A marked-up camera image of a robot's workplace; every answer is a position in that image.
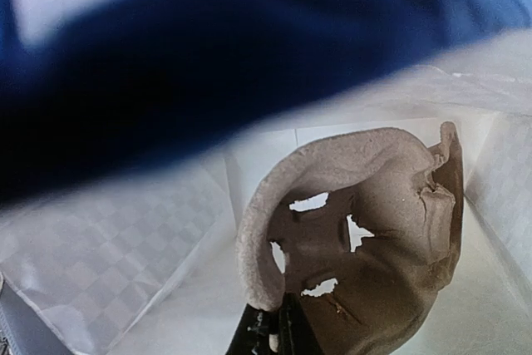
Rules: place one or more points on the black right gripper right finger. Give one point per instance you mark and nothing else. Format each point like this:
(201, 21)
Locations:
(296, 336)

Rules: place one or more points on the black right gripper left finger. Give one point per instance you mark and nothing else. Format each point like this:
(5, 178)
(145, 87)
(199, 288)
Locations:
(252, 335)

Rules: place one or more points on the single cardboard cup carrier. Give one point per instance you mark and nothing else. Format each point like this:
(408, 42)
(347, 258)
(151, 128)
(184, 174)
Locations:
(365, 228)

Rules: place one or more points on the blue checkered paper bag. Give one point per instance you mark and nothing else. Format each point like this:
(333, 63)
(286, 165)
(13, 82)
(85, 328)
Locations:
(136, 85)

